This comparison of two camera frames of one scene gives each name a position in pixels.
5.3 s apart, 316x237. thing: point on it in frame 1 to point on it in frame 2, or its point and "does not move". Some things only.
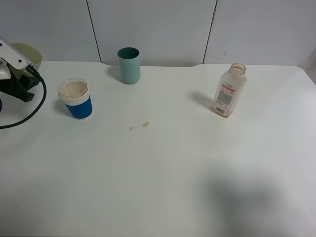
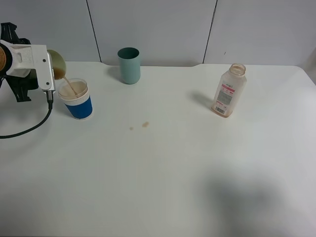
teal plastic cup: (130, 64) does not move
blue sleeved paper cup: (74, 93) does not move
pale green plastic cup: (33, 56) to (59, 65)
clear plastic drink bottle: (229, 91) does not move
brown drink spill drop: (145, 124) does not move
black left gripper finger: (18, 88) to (20, 86)
